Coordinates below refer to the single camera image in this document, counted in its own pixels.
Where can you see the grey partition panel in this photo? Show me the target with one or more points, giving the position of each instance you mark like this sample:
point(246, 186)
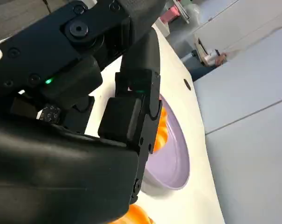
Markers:
point(248, 81)
point(252, 168)

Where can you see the person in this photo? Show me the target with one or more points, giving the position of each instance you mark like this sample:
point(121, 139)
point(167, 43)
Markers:
point(201, 72)

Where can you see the person's hand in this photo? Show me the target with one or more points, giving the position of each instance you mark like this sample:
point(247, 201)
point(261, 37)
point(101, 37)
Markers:
point(221, 58)

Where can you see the orange and white bread roll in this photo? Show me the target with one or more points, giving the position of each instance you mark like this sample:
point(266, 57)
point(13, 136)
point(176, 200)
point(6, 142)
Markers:
point(136, 214)
point(161, 137)

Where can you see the lilac plate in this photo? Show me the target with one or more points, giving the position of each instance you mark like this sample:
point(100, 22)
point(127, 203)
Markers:
point(173, 158)

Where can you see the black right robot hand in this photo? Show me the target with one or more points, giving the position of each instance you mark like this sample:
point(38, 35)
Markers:
point(50, 175)

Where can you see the pink box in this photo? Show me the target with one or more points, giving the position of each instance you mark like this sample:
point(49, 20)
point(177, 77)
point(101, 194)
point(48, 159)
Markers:
point(169, 13)

